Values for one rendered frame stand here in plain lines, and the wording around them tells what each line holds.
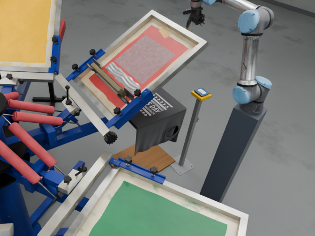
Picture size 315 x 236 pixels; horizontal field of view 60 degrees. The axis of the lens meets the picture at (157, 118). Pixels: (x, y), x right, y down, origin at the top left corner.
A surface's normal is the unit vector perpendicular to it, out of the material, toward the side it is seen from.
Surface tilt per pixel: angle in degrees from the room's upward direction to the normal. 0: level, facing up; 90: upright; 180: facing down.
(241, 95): 97
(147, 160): 0
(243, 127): 90
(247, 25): 83
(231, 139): 90
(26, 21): 32
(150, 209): 0
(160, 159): 0
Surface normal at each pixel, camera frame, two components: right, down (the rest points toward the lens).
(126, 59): -0.30, -0.48
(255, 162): 0.14, -0.76
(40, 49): 0.18, -0.30
